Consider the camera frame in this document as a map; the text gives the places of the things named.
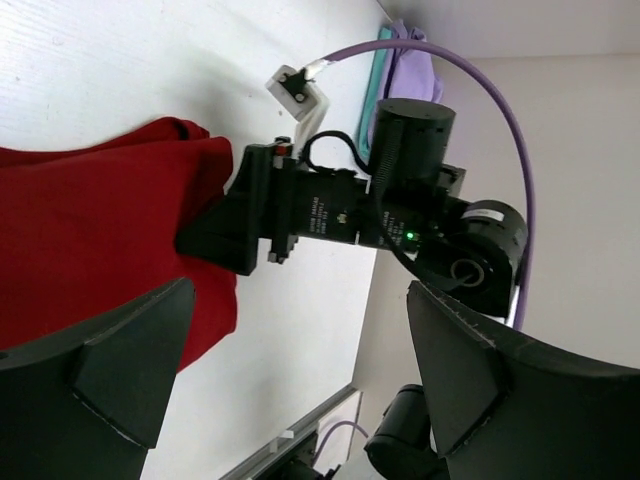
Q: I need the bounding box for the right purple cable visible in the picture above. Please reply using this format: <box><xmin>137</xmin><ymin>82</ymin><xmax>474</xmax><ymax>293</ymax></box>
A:
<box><xmin>304</xmin><ymin>38</ymin><xmax>537</xmax><ymax>331</ymax></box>

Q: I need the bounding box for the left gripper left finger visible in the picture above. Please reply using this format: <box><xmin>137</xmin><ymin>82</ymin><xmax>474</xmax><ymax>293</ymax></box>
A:
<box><xmin>1</xmin><ymin>278</ymin><xmax>195</xmax><ymax>479</ymax></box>

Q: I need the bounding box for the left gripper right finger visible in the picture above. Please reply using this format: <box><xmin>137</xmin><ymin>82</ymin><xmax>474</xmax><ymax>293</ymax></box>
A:
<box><xmin>407</xmin><ymin>282</ymin><xmax>639</xmax><ymax>479</ymax></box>

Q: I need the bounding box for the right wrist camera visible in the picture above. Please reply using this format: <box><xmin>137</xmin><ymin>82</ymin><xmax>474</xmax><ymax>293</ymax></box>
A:
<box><xmin>265</xmin><ymin>59</ymin><xmax>330</xmax><ymax>154</ymax></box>

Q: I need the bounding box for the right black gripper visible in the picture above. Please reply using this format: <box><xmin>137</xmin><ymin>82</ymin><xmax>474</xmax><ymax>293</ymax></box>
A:
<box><xmin>175</xmin><ymin>136</ymin><xmax>308</xmax><ymax>276</ymax></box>

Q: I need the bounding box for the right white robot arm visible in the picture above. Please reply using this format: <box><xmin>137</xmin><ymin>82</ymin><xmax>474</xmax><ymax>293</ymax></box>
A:
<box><xmin>175</xmin><ymin>98</ymin><xmax>528</xmax><ymax>314</ymax></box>

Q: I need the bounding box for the red t shirt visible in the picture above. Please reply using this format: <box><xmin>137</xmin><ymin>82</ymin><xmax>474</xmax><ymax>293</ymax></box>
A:
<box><xmin>1</xmin><ymin>117</ymin><xmax>238</xmax><ymax>366</ymax></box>

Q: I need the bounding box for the folded lavender t shirt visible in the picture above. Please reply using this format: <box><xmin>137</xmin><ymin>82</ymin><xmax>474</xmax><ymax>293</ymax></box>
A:
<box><xmin>367</xmin><ymin>18</ymin><xmax>446</xmax><ymax>151</ymax></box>

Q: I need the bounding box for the folded teal cloth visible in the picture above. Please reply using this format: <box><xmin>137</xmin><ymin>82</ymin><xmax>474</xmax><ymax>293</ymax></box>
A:
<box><xmin>357</xmin><ymin>49</ymin><xmax>393</xmax><ymax>158</ymax></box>

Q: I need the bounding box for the aluminium rail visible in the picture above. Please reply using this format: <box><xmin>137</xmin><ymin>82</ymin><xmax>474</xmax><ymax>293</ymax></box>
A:
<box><xmin>222</xmin><ymin>385</ymin><xmax>357</xmax><ymax>480</ymax></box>

